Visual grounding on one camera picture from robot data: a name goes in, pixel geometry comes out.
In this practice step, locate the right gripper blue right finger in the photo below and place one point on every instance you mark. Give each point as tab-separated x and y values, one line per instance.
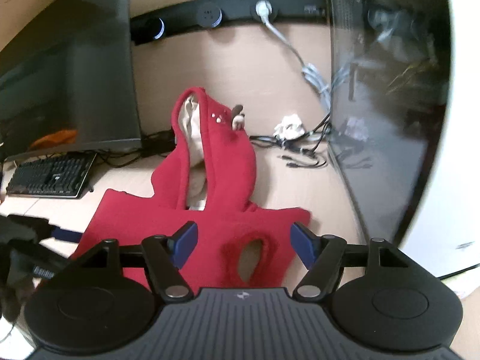
323	258

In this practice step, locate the black computer case glass panel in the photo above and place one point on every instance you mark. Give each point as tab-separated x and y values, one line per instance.
391	64

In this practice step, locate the large black monitor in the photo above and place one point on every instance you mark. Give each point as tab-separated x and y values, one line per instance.
70	68

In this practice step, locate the orange object behind monitor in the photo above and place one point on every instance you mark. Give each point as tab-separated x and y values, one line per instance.
59	138

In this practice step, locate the crumpled white paper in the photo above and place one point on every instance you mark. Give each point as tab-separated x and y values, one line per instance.
291	127

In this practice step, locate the black desk socket strip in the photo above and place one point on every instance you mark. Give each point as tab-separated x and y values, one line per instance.
198	15

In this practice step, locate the red hooded sweater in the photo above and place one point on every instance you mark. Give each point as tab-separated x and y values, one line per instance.
208	179

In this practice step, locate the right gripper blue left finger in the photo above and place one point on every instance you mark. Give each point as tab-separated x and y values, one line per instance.
164	257

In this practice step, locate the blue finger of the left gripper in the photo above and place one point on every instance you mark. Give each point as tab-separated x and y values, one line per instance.
64	235

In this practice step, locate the black keyboard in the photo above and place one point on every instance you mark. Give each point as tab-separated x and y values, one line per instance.
59	176

